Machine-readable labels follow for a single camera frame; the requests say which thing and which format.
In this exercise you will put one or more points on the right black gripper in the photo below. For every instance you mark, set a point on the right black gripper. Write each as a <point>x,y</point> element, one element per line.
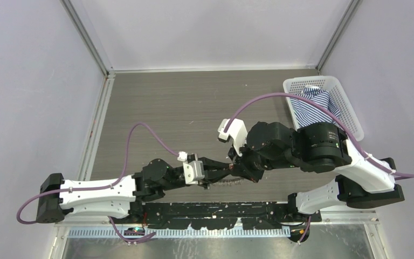
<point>241,163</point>

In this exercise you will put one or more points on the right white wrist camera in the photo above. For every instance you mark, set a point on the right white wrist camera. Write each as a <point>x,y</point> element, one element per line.
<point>237,132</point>

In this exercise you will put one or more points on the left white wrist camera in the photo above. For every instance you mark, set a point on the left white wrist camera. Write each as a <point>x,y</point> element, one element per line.
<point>193,168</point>

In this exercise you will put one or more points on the blue striped cloth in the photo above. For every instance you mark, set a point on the blue striped cloth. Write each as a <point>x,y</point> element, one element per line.
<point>306,114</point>

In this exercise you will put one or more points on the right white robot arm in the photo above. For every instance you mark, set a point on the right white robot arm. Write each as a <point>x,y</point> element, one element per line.
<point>321,147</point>

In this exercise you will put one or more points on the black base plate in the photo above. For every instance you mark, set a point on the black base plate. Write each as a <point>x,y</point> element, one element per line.
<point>212,215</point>

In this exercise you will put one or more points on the white plastic basket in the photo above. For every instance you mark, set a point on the white plastic basket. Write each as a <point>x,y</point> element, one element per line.
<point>332,85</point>

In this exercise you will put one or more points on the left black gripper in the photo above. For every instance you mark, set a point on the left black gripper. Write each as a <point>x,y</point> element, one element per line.
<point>212,174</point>

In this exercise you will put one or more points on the metal disc with keyrings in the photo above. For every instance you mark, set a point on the metal disc with keyrings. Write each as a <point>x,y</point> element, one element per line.
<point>227,182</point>

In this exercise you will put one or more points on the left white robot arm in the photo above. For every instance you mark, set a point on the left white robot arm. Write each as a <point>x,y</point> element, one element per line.
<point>122,198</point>

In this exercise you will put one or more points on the slotted cable duct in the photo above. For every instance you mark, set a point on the slotted cable duct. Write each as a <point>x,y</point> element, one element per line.
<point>108,232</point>

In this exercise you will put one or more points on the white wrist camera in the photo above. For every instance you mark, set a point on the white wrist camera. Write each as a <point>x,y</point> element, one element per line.
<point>237,132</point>
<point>193,168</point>

